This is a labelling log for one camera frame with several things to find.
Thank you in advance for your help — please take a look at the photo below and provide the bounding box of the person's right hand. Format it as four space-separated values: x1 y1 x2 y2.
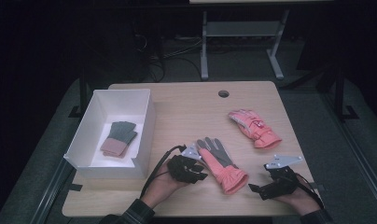
272 183 322 217

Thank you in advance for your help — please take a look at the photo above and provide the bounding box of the bundle of floor cables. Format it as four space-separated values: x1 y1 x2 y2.
133 33 203 84

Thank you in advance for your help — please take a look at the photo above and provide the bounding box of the pink padded ski glove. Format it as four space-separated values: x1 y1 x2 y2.
228 108 283 149

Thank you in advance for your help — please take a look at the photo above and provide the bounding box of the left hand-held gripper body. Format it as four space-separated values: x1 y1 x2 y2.
167 143 205 185

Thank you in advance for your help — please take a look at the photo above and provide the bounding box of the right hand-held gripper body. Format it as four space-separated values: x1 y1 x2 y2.
260 154 303 198

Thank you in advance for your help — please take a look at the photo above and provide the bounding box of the black stand leg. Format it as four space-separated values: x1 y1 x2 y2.
331 60 360 122
68 69 89 119

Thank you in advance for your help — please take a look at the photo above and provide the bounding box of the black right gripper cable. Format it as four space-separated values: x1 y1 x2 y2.
293 172 326 210

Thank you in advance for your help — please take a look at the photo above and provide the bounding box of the white box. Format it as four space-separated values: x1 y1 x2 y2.
63 89 157 180

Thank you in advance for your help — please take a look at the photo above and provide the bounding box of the person's left hand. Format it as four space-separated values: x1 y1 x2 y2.
140 160 191 210

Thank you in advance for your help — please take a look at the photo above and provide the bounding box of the grey metal table frame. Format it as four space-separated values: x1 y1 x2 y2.
200 8 291 81

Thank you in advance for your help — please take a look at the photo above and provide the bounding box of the aluminium floor rail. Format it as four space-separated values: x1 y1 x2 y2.
30 158 77 224
319 92 377 217

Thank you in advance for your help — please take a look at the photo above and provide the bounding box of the pink glove with grey palm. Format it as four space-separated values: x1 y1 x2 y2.
196 136 250 196

